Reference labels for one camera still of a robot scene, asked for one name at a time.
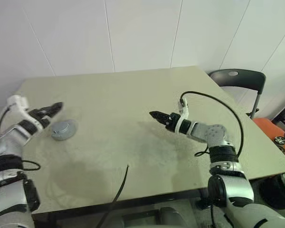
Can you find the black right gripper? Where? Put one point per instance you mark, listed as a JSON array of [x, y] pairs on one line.
[[173, 121]]

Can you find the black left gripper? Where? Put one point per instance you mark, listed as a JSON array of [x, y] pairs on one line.
[[40, 117]]

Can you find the round cover plate with circuit board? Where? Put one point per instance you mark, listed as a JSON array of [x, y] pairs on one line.
[[60, 127]]

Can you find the silver motor stator housing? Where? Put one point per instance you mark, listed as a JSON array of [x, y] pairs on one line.
[[64, 137]]

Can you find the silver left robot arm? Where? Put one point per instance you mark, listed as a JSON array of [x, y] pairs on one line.
[[7, 142]]

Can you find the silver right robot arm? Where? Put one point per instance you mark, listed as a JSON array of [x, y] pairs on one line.
[[213, 133]]

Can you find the black folding chair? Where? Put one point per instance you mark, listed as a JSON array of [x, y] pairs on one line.
[[237, 77]]

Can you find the grey rounded shape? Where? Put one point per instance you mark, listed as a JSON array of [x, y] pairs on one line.
[[172, 217]]

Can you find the orange tray with wheels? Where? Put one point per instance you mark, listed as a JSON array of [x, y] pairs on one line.
[[268, 127]]

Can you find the black bin with trash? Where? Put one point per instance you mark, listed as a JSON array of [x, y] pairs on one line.
[[273, 192]]

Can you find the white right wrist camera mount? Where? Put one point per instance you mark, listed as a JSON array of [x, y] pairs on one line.
[[184, 116]]

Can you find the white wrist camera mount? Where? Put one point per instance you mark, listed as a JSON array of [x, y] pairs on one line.
[[16, 103], [184, 116]]

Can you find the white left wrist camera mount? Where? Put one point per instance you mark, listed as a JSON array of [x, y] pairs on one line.
[[16, 103]]

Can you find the black table leg frame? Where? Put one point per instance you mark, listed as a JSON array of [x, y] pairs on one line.
[[203, 204]]

